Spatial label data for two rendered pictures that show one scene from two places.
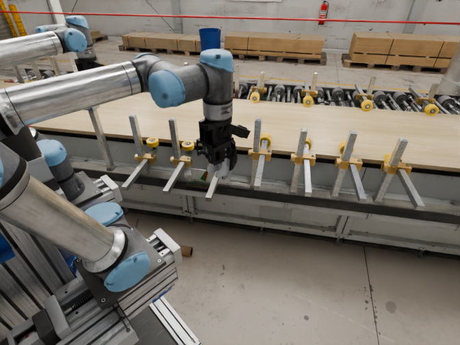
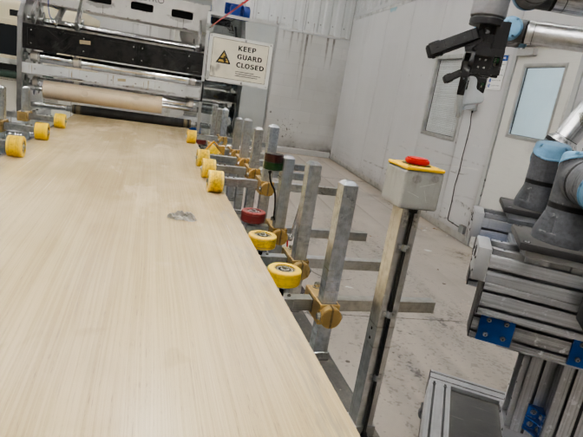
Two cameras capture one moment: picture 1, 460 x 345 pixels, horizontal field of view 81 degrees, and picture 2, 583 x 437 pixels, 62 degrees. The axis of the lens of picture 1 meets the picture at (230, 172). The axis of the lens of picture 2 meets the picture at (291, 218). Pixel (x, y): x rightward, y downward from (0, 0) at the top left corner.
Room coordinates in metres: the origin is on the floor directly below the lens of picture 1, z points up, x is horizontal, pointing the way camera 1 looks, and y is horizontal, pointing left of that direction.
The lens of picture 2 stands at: (2.09, 1.46, 1.31)
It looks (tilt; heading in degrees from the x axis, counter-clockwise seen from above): 15 degrees down; 242
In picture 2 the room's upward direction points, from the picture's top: 9 degrees clockwise
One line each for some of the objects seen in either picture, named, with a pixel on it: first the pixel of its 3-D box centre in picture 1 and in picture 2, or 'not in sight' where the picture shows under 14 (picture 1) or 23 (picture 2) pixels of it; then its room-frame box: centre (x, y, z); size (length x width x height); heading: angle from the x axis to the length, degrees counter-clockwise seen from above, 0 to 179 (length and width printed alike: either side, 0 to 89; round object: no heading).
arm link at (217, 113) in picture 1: (218, 109); not in sight; (0.63, 0.03, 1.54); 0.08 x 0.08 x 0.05
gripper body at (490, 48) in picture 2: (90, 71); (483, 48); (1.23, 0.63, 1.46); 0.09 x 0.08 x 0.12; 135
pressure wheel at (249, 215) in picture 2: not in sight; (252, 225); (1.46, 0.04, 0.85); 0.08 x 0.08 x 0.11
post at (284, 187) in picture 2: not in sight; (278, 227); (1.39, 0.09, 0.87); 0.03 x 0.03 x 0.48; 79
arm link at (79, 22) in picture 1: (79, 31); not in sight; (1.23, 0.62, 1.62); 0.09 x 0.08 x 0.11; 142
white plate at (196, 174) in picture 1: (210, 176); not in sight; (1.37, 0.13, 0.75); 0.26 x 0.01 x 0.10; 79
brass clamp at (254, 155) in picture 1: (259, 154); (264, 185); (1.34, -0.18, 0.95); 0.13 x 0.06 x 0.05; 79
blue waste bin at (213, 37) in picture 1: (211, 44); not in sight; (7.30, 0.48, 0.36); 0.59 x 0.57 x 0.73; 165
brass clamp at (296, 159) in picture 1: (302, 159); (252, 172); (1.29, -0.42, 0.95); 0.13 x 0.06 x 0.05; 79
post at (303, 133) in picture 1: (297, 165); (251, 184); (1.30, -0.40, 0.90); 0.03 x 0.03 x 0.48; 79
